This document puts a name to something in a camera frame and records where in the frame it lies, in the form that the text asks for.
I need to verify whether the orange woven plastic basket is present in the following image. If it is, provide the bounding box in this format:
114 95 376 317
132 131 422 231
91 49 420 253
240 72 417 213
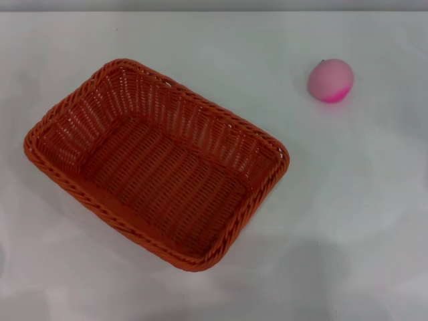
23 58 290 272

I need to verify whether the pink peach toy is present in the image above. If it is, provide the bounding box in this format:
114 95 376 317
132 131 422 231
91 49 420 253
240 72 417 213
307 58 354 104

